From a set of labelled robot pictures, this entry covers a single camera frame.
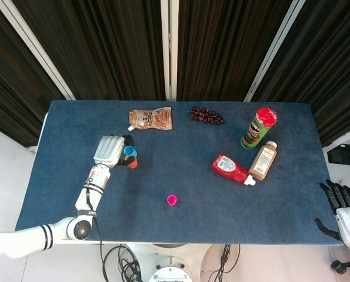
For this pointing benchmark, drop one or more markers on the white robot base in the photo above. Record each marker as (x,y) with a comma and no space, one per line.
(168,273)

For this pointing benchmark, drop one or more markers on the green Pringles can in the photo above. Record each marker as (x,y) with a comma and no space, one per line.
(255,132)

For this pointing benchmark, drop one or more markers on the blue velvet tablecloth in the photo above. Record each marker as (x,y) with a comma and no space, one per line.
(192,220)

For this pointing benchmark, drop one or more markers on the brown juice bottle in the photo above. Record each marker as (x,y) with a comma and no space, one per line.
(263,161)

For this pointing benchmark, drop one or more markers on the white upright frame post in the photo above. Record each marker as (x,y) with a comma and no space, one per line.
(165,44)

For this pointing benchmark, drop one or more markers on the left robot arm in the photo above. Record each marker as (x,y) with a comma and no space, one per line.
(86,202)

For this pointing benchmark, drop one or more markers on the dark brown pleated curtain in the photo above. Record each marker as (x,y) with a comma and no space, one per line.
(110,44)

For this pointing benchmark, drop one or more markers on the brown spout pouch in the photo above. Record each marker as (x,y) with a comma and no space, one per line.
(155,117)

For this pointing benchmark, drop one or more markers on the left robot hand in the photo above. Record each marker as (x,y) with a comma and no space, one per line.
(108,151)

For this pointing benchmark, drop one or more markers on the pink plastic cup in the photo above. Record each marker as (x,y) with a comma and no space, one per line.
(172,200)

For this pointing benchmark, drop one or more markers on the dark red grape bunch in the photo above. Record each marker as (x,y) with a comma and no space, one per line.
(205,116)

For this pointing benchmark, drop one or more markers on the black electronic device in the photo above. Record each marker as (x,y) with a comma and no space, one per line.
(343,155)

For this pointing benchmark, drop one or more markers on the cyan plastic cup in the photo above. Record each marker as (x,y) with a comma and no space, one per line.
(130,150)

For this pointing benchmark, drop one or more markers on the white slanted frame post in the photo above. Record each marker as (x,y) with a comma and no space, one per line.
(32,44)
(274,44)

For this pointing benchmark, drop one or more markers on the red ketchup bottle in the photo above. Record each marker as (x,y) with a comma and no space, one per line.
(227,166)

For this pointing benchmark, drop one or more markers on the orange plastic cup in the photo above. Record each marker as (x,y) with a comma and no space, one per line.
(133,163)

